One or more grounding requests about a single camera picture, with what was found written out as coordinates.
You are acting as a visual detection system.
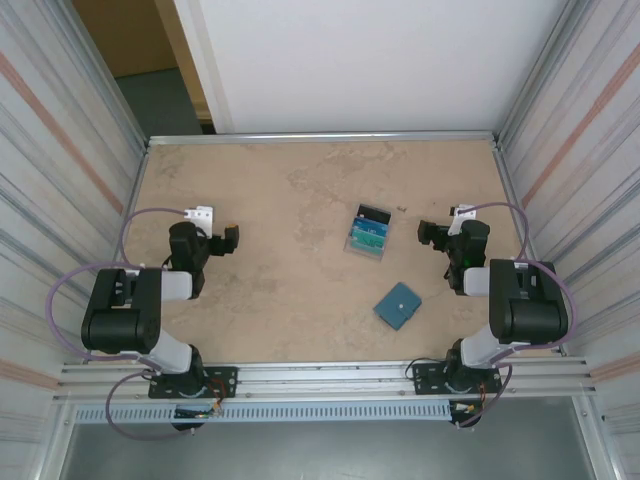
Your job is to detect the black credit card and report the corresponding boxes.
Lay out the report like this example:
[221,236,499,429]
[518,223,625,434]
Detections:
[356,203,393,225]

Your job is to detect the wooden door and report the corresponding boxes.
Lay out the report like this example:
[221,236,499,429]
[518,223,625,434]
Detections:
[72,0,216,134]

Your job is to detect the teal snap card holder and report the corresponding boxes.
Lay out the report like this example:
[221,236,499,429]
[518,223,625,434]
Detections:
[372,282,423,332]

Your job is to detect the grey slotted cable duct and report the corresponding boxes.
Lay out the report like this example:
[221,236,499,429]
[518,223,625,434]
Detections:
[73,402,454,424]

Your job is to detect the aluminium side table rail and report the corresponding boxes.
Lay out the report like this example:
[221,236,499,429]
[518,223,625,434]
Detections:
[492,139,567,357]
[94,142,151,364]

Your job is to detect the thin aluminium table rail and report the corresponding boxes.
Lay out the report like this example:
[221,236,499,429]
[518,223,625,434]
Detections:
[147,130,501,147]

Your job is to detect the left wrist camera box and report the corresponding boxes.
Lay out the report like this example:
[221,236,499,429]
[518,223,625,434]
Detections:
[181,205,215,237]

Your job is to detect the clear acrylic card box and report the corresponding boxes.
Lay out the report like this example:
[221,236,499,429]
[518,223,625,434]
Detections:
[342,202,394,262]

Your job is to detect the teal green credit card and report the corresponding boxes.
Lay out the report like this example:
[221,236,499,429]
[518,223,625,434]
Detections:
[347,228,387,252]

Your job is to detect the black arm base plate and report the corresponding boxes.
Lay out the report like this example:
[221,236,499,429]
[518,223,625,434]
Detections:
[148,366,239,400]
[412,360,503,396]

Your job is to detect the wide aluminium mounting rail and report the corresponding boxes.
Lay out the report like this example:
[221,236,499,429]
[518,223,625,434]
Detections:
[52,357,599,401]

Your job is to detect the small circuit board with wires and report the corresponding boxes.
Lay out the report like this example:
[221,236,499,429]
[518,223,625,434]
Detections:
[172,402,224,432]
[448,399,484,431]

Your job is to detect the blue VIP credit card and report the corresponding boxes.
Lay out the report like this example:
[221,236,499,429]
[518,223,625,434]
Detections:
[351,216,389,237]

